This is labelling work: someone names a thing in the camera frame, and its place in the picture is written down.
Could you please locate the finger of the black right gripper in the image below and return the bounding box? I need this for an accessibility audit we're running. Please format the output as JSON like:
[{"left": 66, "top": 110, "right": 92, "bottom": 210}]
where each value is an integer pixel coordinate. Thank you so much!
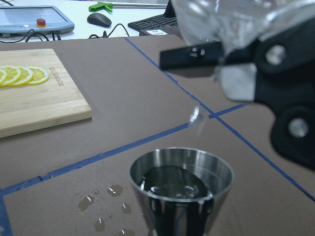
[{"left": 159, "top": 40, "right": 260, "bottom": 70}]

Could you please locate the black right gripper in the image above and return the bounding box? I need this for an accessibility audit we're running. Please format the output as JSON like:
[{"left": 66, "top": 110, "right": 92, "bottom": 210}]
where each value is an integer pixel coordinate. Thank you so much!
[{"left": 219, "top": 19, "right": 315, "bottom": 170}]

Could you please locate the clear glass cup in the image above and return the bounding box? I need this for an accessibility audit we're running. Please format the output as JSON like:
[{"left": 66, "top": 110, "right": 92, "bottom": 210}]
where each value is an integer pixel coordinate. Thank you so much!
[{"left": 171, "top": 0, "right": 315, "bottom": 53}]

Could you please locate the steel double jigger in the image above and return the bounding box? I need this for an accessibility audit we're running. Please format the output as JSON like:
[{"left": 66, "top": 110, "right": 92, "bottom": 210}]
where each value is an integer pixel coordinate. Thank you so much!
[{"left": 129, "top": 147, "right": 235, "bottom": 236}]

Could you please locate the black keyboard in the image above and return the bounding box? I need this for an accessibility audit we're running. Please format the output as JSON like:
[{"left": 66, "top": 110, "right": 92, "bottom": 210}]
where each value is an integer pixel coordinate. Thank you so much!
[{"left": 127, "top": 0, "right": 180, "bottom": 36}]

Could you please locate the green plastic tool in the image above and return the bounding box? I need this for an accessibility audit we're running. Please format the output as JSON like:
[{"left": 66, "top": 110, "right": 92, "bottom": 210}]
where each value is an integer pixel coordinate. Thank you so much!
[{"left": 88, "top": 1, "right": 113, "bottom": 13}]

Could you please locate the black computer mouse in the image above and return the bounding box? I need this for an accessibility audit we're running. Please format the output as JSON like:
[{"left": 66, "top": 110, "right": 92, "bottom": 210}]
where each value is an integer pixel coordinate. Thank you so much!
[{"left": 87, "top": 13, "right": 112, "bottom": 28}]

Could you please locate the bamboo cutting board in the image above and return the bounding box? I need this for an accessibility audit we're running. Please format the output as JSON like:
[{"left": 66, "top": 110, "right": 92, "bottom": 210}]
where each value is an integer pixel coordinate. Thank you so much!
[{"left": 0, "top": 49, "right": 92, "bottom": 138}]

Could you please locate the lemon slice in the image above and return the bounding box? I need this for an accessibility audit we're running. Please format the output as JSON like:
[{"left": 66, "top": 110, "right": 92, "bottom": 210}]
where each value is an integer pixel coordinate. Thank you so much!
[
  {"left": 0, "top": 69, "right": 7, "bottom": 87},
  {"left": 0, "top": 65, "right": 21, "bottom": 86},
  {"left": 27, "top": 66, "right": 49, "bottom": 86},
  {"left": 11, "top": 67, "right": 33, "bottom": 87}
]

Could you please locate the right blue teach pendant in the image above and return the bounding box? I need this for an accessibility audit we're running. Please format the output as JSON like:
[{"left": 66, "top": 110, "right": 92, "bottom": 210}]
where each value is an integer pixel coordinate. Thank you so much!
[{"left": 0, "top": 5, "right": 74, "bottom": 38}]

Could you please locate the front lemon slice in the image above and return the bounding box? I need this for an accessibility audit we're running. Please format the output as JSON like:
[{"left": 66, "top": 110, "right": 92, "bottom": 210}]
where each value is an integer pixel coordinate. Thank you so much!
[{"left": 0, "top": 69, "right": 7, "bottom": 87}]

